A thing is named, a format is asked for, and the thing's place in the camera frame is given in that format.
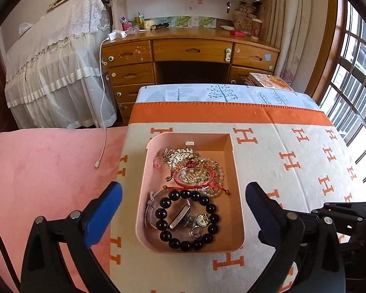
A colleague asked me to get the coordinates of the cream curtain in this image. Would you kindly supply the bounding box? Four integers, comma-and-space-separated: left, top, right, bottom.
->
264, 0, 327, 90

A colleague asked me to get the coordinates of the white charging cable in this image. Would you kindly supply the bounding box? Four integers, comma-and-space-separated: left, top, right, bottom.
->
94, 37, 115, 170

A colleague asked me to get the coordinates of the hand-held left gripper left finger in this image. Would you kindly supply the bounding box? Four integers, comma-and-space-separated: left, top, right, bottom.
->
20, 181, 124, 293

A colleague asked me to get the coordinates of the orange patterned blanket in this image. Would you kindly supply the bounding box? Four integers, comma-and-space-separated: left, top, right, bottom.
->
110, 103, 366, 293

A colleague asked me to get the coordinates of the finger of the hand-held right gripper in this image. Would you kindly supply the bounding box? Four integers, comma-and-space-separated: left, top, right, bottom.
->
311, 201, 366, 252

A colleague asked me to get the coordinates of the white lace covered piano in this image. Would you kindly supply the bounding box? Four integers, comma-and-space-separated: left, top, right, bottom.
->
4, 0, 118, 130

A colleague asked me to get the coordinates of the red string bracelet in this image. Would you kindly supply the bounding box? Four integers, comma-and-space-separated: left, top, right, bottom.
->
162, 160, 232, 196

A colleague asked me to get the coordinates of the leaf print wall strip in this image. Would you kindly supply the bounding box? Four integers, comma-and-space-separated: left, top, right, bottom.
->
145, 16, 216, 28

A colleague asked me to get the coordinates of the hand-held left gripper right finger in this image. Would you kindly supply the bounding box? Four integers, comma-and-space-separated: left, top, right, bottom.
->
245, 181, 346, 293

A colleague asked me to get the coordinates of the silver hair clip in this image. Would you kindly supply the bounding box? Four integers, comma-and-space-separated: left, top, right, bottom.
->
169, 204, 192, 231

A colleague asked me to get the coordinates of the stack of books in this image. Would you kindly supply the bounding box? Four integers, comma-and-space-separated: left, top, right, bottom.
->
247, 73, 295, 91

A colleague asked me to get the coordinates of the leaf print bed sheet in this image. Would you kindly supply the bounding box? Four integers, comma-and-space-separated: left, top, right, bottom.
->
136, 84, 321, 106

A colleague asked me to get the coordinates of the wooden desk with drawers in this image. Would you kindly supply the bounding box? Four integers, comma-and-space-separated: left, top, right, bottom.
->
101, 26, 281, 126

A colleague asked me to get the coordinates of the red patterned cup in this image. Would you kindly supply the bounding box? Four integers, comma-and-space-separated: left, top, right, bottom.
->
252, 18, 264, 40

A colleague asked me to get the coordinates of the black bead bracelet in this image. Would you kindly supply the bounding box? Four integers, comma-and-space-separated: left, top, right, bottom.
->
155, 190, 220, 251

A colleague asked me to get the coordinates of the pink plush blanket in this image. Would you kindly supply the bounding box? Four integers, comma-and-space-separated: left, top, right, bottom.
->
0, 126, 129, 293

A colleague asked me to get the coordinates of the gold hair comb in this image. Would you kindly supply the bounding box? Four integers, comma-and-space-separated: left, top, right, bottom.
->
162, 147, 202, 171

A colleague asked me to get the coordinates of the pearl bead bracelet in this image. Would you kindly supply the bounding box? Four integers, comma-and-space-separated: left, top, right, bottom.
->
198, 157, 229, 199

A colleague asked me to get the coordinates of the window with grille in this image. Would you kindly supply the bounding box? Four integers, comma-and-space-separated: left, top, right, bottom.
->
319, 0, 366, 171

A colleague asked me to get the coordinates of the pink jewelry tray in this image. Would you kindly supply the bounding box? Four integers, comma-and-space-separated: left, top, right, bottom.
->
136, 133, 245, 254

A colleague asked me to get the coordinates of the white perforated strap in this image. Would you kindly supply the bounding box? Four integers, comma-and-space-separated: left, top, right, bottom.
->
144, 195, 160, 230

